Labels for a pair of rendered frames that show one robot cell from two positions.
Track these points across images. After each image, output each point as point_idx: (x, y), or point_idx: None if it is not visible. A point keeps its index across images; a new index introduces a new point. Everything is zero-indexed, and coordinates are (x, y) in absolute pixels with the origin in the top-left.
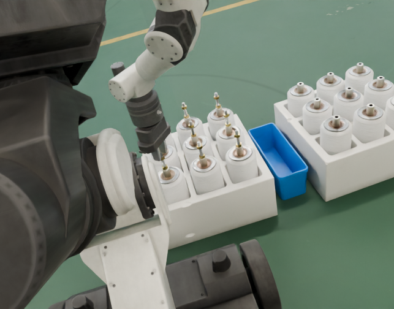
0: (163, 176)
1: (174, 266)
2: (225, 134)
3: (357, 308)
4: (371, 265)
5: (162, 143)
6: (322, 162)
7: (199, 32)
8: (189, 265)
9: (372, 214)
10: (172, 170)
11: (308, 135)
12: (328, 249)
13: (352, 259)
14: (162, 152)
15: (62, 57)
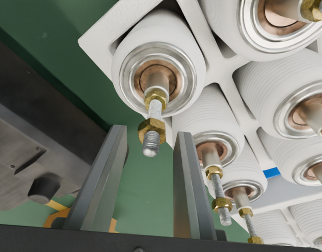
0: (148, 70)
1: (12, 131)
2: (315, 165)
3: (125, 182)
4: (158, 187)
5: (176, 209)
6: (236, 210)
7: None
8: (29, 146)
9: None
10: (178, 91)
11: (287, 205)
12: (166, 170)
13: (161, 180)
14: (280, 13)
15: None
